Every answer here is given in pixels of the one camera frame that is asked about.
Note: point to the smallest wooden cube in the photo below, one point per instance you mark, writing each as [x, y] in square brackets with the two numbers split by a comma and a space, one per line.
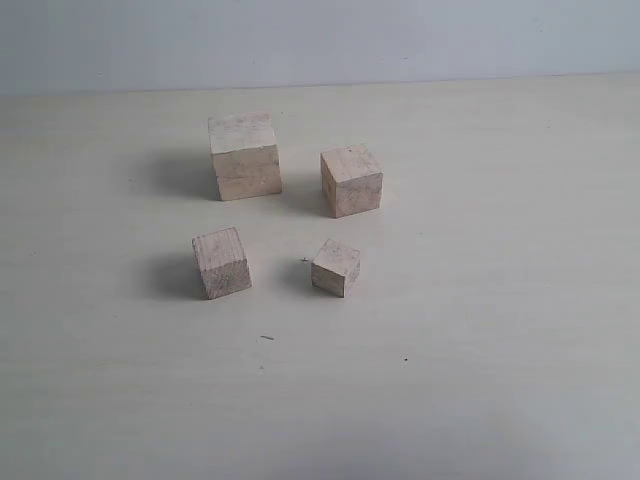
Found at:
[335, 268]

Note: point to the second largest wooden cube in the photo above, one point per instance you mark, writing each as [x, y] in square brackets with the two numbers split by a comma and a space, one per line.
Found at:
[352, 180]

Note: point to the third largest wooden cube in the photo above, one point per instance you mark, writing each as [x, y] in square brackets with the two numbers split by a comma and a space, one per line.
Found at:
[222, 263]

